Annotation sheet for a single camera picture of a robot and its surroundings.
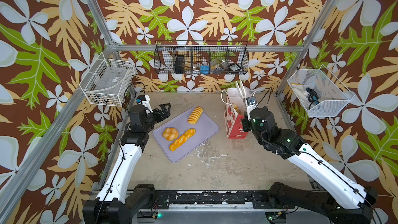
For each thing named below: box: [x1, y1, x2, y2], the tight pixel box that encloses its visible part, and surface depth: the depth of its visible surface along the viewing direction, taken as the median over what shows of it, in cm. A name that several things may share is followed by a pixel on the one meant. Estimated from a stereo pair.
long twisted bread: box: [168, 128, 196, 152], surface depth 95 cm
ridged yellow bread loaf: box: [187, 106, 204, 125], surface depth 105 cm
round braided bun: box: [162, 127, 179, 142], surface depth 96 cm
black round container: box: [228, 63, 241, 73], surface depth 97 cm
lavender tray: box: [152, 105, 220, 163], surface depth 100 cm
